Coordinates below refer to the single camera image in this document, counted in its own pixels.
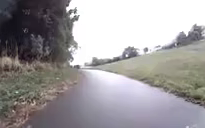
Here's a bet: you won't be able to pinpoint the row of distant trees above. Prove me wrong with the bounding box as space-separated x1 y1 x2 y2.
83 45 150 67

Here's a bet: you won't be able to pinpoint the wet grey asphalt path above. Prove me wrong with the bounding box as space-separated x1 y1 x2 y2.
23 68 205 128

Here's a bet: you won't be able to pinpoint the grassy embankment slope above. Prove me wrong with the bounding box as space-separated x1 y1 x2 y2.
89 37 205 111

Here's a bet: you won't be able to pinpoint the dense wood of dark trees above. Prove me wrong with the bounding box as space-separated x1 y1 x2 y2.
0 0 81 66

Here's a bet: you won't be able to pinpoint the grass verge with dry leaves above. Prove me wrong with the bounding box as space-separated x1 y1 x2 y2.
0 57 82 128

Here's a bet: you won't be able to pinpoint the trees on embankment top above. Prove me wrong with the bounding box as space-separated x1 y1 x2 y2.
161 23 205 50

